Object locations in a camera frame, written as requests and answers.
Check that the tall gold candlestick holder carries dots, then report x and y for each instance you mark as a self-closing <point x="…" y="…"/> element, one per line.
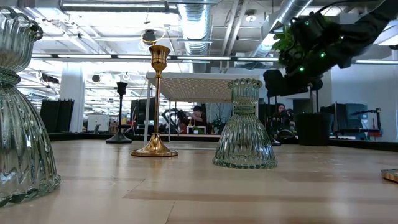
<point x="154" y="147"/>

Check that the green ribbed glass candleholder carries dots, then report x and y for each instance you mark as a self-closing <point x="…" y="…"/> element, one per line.
<point x="244" y="140"/>

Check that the long ceiling light strip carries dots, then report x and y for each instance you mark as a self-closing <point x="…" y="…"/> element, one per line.
<point x="93" y="56"/>

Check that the black plant pot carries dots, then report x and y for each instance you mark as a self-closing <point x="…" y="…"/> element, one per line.
<point x="314" y="129"/>

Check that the large clear ribbed glass candleholder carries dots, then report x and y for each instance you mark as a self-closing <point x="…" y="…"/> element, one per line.
<point x="21" y="140"/>

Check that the black room partition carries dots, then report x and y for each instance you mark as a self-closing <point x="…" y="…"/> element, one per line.
<point x="56" y="115"/>

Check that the black candlestick holder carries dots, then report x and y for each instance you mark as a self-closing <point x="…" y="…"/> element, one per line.
<point x="119" y="138"/>

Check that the silver spiral ventilation duct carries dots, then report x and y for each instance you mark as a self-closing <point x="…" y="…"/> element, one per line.
<point x="273" y="34"/>

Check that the black table edge rail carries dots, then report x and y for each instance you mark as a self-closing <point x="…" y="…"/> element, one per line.
<point x="81" y="137"/>

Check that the black computer monitor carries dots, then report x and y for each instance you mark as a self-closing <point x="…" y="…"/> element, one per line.
<point x="141" y="110"/>

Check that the round wooden coaster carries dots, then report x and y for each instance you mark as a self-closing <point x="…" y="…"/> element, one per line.
<point x="391" y="175"/>

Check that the white board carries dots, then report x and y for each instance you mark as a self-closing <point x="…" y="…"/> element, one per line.
<point x="98" y="123"/>

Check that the silver ribbed ventilation duct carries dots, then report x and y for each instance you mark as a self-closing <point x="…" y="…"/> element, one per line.
<point x="195" y="28"/>

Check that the black ceiling device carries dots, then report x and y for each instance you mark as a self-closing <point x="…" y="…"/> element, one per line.
<point x="149" y="35"/>

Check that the black monitor pair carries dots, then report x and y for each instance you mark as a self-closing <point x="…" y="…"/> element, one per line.
<point x="348" y="116"/>

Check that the white building column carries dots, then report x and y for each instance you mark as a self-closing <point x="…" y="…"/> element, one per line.
<point x="72" y="99"/>

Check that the green leafy potted tree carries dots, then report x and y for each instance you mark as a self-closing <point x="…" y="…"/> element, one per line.
<point x="281" y="42"/>

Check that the person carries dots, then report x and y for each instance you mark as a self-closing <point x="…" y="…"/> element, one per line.
<point x="281" y="115"/>
<point x="197" y="115"/>

